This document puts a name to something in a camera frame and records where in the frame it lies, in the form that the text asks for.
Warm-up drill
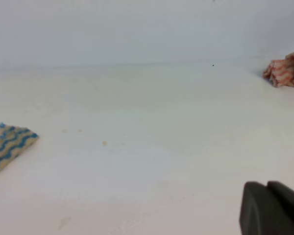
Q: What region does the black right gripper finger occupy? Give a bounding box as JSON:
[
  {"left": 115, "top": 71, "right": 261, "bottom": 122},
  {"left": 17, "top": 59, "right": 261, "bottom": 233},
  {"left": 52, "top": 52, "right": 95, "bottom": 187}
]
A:
[{"left": 239, "top": 181, "right": 294, "bottom": 235}]

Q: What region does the blue striped rag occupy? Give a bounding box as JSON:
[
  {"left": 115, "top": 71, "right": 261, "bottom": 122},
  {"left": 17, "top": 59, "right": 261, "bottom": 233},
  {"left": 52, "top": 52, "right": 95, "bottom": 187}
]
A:
[{"left": 0, "top": 123, "right": 39, "bottom": 171}]

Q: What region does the pink striped rag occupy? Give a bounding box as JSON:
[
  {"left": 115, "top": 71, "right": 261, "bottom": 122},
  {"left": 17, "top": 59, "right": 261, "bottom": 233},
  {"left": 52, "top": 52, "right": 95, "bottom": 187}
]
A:
[{"left": 263, "top": 52, "right": 294, "bottom": 88}]

